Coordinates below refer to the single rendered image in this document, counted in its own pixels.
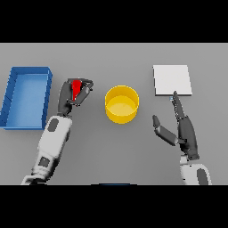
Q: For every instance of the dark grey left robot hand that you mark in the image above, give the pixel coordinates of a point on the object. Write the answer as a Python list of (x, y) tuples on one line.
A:
[(64, 98)]

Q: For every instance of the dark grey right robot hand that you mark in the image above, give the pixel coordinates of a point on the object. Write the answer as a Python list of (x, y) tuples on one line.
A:
[(186, 133)]

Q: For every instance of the red beaker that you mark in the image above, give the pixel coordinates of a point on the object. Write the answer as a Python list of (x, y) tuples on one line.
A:
[(76, 88)]

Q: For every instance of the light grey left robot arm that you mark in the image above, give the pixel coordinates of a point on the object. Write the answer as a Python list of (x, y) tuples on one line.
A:
[(51, 145)]

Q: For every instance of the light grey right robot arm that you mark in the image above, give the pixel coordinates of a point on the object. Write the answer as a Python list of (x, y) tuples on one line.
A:
[(194, 173)]

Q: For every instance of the pale square measuring scale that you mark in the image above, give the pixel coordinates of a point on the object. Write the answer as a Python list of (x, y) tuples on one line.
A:
[(172, 80)]

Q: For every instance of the yellow bowl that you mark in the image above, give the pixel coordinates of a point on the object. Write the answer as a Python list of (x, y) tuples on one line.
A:
[(121, 105)]

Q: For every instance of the blue tray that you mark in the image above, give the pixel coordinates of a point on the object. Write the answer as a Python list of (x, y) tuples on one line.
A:
[(26, 98)]

